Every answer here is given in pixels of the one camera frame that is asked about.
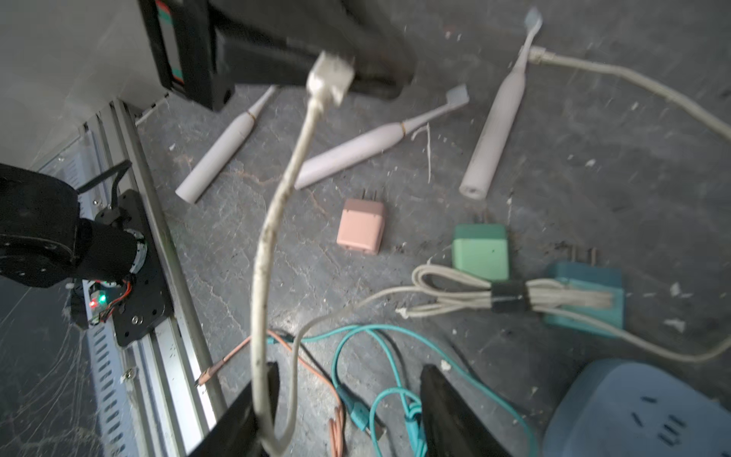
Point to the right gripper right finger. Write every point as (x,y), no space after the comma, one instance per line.
(451,427)

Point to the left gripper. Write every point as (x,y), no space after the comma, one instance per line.
(195,44)

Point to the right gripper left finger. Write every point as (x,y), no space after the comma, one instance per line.
(236,434)

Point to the pink charger plug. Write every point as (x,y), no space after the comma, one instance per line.
(362,225)

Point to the teal charger plug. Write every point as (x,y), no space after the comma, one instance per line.
(595,292)

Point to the blue power strip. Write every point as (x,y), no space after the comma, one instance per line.
(621,408)

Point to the green charger plug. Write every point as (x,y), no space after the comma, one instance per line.
(481,250)

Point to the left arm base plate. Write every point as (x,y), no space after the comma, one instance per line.
(149,302)

